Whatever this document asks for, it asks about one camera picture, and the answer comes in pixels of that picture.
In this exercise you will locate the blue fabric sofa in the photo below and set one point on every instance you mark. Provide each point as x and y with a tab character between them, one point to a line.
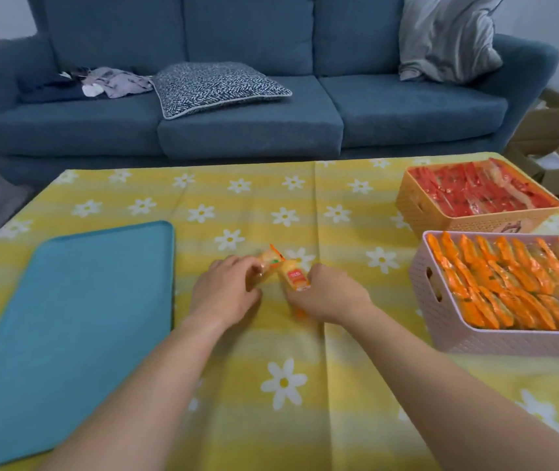
250	39

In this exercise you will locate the crumpled pale garment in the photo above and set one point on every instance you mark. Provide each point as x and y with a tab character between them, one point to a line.
117	83

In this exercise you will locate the yellow floral tablecloth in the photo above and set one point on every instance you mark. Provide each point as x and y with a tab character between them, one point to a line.
284	426

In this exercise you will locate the black white patterned cushion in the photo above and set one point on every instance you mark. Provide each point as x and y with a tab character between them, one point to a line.
210	88

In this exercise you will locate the white packing paper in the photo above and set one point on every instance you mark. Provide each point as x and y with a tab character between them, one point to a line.
554	161

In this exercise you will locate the orange label snack packet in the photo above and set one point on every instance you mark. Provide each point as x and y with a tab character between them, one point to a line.
295	277

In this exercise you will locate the orange plastic basket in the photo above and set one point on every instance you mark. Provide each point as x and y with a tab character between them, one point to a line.
421	215

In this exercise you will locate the person's right forearm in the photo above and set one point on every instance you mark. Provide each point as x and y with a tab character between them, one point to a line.
456	402

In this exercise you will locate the person's left forearm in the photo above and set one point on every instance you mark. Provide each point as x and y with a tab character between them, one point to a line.
132	407

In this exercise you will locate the grey cushion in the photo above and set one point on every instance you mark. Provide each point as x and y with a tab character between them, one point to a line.
446	44

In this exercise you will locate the tall cardboard box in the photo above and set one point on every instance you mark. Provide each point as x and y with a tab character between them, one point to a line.
551	122

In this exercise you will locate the pink plastic basket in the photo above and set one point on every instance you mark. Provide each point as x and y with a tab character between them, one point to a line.
456	338

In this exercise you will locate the long clear snack packet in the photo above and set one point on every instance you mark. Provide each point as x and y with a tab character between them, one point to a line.
269	262

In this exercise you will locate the person's right hand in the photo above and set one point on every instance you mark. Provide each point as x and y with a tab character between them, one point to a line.
331	296

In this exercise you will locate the person's left hand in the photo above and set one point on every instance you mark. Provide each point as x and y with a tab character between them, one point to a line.
223	294

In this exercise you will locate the group of red snack packets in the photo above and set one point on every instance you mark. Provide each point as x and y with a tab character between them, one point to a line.
475	188

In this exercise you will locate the teal plastic tray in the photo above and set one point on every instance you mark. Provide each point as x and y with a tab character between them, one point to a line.
73	328

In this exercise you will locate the pile of orange cracker packets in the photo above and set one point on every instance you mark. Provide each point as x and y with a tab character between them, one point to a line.
505	284

